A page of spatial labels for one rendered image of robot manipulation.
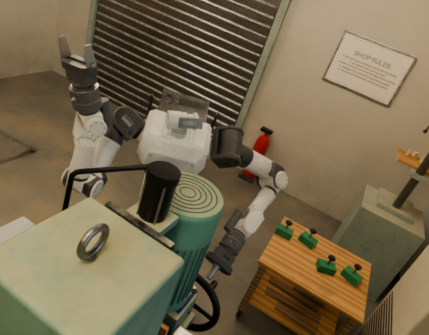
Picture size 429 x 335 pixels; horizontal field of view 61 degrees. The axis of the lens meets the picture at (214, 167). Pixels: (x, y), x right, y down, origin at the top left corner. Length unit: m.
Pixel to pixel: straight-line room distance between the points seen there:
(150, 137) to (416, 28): 2.68
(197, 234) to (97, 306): 0.30
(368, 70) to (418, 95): 0.47
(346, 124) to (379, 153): 0.41
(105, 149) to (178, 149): 0.27
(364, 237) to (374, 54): 1.57
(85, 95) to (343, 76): 2.79
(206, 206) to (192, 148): 0.63
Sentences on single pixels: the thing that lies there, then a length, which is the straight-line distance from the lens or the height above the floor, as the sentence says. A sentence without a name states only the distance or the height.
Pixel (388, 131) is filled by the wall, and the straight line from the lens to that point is 3.71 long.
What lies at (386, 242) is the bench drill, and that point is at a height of 0.54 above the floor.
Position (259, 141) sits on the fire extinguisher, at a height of 0.47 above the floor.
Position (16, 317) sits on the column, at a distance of 0.59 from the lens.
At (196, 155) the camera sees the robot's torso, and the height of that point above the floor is 1.29.
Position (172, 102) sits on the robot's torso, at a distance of 1.51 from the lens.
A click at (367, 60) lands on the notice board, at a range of 3.59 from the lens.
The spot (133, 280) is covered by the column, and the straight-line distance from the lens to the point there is 0.58.
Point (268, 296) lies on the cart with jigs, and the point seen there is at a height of 0.18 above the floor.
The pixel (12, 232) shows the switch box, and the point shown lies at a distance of 0.69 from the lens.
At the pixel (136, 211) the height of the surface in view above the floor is 1.52.
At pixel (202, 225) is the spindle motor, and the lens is 0.76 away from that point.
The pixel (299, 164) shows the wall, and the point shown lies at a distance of 3.92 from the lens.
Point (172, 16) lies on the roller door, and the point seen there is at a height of 1.24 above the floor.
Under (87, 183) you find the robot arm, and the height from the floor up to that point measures 1.16.
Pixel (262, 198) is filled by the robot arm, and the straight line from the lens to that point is 1.59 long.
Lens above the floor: 1.96
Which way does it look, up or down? 30 degrees down
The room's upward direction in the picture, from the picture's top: 20 degrees clockwise
